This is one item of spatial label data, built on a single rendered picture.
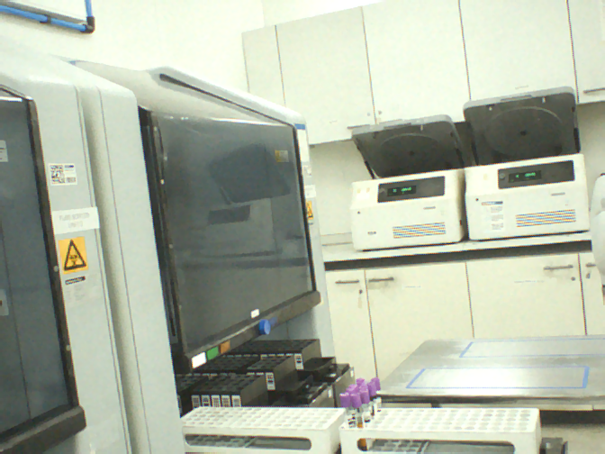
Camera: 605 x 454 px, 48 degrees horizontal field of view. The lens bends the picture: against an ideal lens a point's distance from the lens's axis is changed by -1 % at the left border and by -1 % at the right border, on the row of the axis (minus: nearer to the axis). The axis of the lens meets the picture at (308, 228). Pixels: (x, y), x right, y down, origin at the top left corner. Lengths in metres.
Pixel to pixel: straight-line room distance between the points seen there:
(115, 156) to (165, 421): 0.43
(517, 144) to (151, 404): 2.93
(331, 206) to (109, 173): 3.21
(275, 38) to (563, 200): 1.81
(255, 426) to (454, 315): 2.35
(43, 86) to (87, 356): 0.37
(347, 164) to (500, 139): 0.96
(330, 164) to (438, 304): 1.22
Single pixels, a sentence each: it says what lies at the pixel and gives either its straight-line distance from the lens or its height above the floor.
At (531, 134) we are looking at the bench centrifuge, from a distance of 3.72.
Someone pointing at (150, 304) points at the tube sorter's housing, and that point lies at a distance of 1.14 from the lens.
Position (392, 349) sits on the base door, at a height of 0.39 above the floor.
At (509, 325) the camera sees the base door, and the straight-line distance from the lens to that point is 3.42.
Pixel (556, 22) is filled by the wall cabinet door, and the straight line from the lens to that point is 3.67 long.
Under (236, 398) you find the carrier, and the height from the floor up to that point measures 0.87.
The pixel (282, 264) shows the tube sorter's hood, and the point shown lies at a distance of 1.54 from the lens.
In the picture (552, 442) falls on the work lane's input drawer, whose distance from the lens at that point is 1.15.
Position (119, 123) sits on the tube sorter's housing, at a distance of 1.12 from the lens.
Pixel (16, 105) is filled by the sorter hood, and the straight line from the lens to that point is 0.95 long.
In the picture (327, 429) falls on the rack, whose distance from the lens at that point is 1.13.
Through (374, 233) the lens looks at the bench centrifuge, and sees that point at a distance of 3.50.
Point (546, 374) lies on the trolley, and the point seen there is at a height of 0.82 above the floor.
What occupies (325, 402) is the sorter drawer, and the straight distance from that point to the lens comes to 1.54.
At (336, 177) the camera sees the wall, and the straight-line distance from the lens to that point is 4.20.
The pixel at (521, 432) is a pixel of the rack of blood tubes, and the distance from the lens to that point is 1.06.
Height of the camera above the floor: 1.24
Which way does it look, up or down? 3 degrees down
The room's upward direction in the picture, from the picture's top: 7 degrees counter-clockwise
